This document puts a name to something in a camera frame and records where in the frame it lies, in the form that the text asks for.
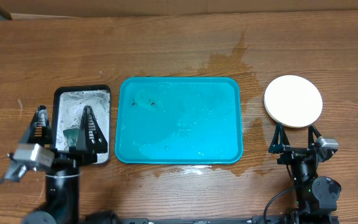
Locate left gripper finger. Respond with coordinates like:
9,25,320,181
19,105,52,146
75,106,108,154

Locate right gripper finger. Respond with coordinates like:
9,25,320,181
308,124,321,149
268,123,290,154

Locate green yellow sponge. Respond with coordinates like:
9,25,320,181
63,128,79,149

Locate yellow-green plate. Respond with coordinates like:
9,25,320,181
265,106,322,128

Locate white plate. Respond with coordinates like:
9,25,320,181
263,74,323,125

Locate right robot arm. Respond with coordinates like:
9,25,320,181
263,123,342,223

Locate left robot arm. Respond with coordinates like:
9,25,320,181
14,105,109,223

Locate black plastic tray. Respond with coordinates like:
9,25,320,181
52,85,111,151

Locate teal plastic tray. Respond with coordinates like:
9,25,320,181
114,77,244,165

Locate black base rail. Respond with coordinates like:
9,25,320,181
82,211,340,224

